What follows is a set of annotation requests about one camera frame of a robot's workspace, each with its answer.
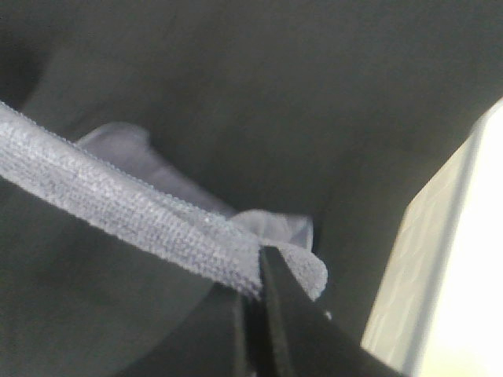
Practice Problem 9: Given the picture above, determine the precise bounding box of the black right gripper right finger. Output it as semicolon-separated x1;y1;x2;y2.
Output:
259;247;402;376

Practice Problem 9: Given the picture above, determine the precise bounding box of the grey microfibre towel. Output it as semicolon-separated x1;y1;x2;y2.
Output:
0;101;329;304

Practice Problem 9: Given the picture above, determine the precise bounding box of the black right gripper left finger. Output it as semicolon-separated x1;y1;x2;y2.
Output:
117;285;250;377

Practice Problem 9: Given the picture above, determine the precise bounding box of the cream white storage basket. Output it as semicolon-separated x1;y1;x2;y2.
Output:
361;103;502;376

